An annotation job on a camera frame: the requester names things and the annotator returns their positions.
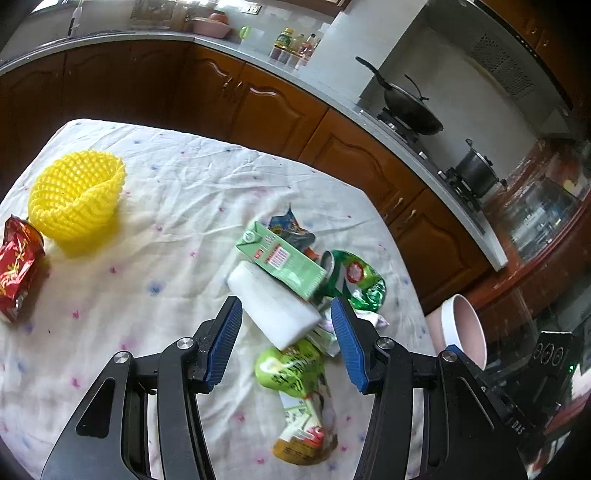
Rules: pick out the red glass-fronted cabinet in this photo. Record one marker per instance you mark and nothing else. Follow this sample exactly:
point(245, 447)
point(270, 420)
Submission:
point(545, 207)

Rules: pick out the dark cooking pot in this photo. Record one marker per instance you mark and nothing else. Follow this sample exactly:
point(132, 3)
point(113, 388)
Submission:
point(478, 168)

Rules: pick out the black wok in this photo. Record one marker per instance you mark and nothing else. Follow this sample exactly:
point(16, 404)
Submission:
point(408, 108)

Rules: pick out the pink waste bin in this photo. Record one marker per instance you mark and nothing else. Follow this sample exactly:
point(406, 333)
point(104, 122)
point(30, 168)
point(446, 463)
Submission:
point(461, 330)

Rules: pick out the grey range hood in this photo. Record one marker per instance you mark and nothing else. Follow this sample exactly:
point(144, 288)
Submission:
point(498, 64)

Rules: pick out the green cup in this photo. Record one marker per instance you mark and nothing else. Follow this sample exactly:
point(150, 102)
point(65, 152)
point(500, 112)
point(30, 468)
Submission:
point(244, 32)

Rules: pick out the white faucet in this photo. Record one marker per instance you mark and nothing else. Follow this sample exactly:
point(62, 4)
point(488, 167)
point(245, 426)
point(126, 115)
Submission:
point(76, 18)

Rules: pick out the brown wooden kitchen cabinets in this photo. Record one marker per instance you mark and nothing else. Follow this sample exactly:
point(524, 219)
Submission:
point(258, 110)

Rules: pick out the yellow-bottomed snack wrapper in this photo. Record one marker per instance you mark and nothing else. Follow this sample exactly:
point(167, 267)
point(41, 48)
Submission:
point(307, 424)

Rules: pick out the pink bowl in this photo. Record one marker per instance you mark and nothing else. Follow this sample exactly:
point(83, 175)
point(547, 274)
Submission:
point(211, 25)

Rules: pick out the green fruit pouch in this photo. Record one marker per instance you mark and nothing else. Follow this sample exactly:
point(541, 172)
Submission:
point(288, 369)

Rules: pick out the red snack packet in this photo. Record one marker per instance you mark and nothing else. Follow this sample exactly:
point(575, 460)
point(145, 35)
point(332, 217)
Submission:
point(18, 270)

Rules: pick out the gas stove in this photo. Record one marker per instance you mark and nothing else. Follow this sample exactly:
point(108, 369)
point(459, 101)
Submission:
point(415, 138)

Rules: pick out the red drink bottle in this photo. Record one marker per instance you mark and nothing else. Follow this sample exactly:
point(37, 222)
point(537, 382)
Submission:
point(311, 45)

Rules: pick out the white foam block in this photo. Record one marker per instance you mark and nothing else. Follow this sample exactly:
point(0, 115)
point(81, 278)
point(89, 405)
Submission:
point(277, 304)

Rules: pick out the blue crumpled wrapper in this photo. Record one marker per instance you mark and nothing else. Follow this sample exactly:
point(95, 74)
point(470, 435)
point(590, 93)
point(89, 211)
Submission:
point(291, 228)

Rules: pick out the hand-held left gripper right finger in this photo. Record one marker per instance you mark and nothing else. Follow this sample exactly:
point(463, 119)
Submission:
point(347, 341)

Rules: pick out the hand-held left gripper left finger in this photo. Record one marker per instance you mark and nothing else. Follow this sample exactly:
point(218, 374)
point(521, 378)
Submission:
point(225, 332)

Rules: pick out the green drink carton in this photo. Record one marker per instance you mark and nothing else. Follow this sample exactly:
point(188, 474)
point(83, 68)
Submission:
point(281, 261)

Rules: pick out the small pink-white wrapper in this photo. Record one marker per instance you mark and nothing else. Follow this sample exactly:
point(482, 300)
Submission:
point(369, 318)

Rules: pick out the grey kitchen countertop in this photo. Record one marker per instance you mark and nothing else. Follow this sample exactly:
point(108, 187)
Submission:
point(332, 90)

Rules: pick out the crushed green can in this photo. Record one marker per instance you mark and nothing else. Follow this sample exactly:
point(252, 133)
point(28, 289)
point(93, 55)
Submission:
point(360, 277)

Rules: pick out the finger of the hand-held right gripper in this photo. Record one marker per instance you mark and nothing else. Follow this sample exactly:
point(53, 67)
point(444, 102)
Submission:
point(454, 350)

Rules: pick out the yellow foam net basket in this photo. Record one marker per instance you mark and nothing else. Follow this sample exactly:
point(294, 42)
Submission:
point(76, 194)

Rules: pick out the row of small jars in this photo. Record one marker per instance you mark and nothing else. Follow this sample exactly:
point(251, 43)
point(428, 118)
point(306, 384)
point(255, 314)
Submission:
point(288, 57)

